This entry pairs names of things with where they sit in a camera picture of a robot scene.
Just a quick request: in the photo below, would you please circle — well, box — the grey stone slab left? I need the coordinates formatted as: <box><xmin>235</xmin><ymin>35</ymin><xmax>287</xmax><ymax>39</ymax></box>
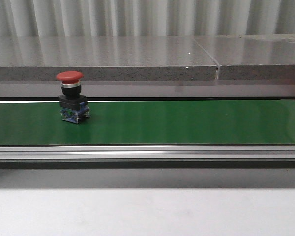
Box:
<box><xmin>0</xmin><ymin>36</ymin><xmax>217</xmax><ymax>81</ymax></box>

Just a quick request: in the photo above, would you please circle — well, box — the grey stone slab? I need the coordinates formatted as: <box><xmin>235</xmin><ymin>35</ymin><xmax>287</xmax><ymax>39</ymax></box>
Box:
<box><xmin>194</xmin><ymin>34</ymin><xmax>295</xmax><ymax>84</ymax></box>
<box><xmin>0</xmin><ymin>36</ymin><xmax>217</xmax><ymax>81</ymax></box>

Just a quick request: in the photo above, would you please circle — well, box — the grey stone slab right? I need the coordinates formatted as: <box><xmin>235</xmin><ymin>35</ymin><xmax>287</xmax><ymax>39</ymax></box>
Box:
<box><xmin>194</xmin><ymin>34</ymin><xmax>295</xmax><ymax>84</ymax></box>

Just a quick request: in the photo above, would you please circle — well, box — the aluminium conveyor frame rail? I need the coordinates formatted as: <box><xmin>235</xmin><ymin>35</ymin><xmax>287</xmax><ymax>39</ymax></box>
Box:
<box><xmin>0</xmin><ymin>145</ymin><xmax>295</xmax><ymax>169</ymax></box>

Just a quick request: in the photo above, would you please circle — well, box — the green conveyor belt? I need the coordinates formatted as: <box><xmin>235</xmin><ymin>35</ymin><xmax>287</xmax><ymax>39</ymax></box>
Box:
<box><xmin>0</xmin><ymin>100</ymin><xmax>295</xmax><ymax>146</ymax></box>

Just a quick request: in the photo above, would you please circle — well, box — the red mushroom push button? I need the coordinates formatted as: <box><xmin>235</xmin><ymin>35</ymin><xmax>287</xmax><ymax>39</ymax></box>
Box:
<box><xmin>56</xmin><ymin>71</ymin><xmax>90</xmax><ymax>124</ymax></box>

